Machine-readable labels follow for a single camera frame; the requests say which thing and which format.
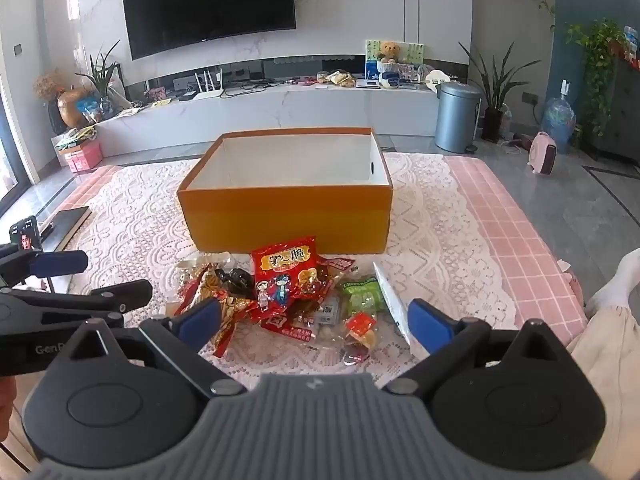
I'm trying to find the black wall television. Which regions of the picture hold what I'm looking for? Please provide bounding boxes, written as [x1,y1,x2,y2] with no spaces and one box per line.
[121,0,299,61]

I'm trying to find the orange brown snack packet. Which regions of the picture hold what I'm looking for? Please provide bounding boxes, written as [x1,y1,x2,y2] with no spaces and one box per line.
[212,295,262,359]

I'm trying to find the pile of snacks on console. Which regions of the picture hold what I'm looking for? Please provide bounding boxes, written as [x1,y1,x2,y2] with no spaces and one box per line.
[316,70,357,88]

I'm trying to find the green ivy plant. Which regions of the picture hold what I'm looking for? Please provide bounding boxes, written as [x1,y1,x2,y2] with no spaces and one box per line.
[565,19,632,147]

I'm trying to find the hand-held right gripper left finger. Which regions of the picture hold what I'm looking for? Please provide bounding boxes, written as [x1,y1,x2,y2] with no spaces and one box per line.
[64,297,247,399]

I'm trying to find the white marble television console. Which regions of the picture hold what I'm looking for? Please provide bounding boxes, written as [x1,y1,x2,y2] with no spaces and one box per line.
[94,80,453,157]

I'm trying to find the brown round vase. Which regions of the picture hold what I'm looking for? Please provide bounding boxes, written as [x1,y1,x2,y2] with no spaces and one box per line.
[56,87,93,129]

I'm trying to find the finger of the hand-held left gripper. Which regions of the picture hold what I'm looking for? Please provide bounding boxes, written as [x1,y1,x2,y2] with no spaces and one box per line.
[0,243,89,286]
[0,279,154,317]

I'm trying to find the pink storage box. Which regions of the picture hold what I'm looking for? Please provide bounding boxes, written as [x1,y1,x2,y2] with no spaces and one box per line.
[59,140,104,174]

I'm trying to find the black smartphone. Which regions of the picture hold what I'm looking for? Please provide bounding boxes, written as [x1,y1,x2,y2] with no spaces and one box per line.
[10,215,42,253]

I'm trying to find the grey drawer cabinet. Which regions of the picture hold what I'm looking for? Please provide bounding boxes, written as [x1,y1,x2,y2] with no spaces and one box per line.
[595,57,640,163]

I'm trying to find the slim green potted plant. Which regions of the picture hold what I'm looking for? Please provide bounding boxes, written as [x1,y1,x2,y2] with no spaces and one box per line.
[75,40,123,111]

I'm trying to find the tall leafy potted plant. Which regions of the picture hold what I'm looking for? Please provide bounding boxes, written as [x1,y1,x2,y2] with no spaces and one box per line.
[458,41,542,144]

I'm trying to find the small red snack packet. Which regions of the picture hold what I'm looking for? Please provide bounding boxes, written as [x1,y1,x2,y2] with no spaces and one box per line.
[319,255,357,287]

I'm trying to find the green snack packet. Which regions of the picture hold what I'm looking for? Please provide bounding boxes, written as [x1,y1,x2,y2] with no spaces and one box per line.
[342,275,389,317]

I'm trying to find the long white snack bag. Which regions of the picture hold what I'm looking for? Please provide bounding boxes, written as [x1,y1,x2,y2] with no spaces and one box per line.
[372,260,417,347]

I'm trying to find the pink checked mat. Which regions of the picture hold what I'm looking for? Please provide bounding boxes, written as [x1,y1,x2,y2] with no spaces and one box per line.
[50,155,587,346]

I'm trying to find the large red snack bag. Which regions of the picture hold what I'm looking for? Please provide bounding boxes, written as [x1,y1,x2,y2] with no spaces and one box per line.
[250,235,327,322]

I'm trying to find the orange cardboard box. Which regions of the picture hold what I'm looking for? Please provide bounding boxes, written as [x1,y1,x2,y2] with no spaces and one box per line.
[176,127,394,255]

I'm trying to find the brown teddy bear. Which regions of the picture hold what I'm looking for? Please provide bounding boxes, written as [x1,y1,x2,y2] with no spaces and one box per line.
[376,41,402,65]

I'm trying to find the dark flat board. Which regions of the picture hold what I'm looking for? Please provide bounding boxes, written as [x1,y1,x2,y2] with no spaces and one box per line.
[40,206,93,253]

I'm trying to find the grey metal trash can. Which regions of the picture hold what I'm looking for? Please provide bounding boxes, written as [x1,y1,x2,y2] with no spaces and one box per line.
[434,82,483,155]

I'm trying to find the pink space heater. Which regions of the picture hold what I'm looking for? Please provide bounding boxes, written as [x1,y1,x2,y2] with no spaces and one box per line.
[527,131,558,176]

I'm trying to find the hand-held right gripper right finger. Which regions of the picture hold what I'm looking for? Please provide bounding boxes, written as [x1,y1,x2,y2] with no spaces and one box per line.
[386,299,571,395]

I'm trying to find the dark brown snack packet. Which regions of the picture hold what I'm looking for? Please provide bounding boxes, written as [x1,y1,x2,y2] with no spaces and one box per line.
[215,267,257,302]

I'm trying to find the blue water jug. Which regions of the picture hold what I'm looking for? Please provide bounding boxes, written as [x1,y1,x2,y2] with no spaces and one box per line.
[541,79,577,155]

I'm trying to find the person's white sock foot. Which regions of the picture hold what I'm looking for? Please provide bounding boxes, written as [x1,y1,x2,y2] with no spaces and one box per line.
[584,248,640,312]

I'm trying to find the green picture board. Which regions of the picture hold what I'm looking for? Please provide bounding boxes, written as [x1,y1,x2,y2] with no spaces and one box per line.
[365,38,426,77]

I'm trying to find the grey snack packet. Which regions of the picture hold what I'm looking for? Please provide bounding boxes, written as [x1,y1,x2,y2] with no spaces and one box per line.
[300,294,347,332]

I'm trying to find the person's beige clothing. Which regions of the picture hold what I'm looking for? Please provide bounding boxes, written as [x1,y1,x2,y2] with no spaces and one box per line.
[564,305,640,463]

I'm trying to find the white router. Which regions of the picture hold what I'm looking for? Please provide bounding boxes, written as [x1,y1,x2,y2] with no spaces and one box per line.
[192,71,227,102]

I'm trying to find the red gold snack packet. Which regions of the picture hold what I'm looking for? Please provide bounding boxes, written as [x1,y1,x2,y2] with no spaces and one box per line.
[174,263,222,317]

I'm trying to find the clear cake red label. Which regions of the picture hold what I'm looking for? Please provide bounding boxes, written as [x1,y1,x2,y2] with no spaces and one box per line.
[339,310,382,367]

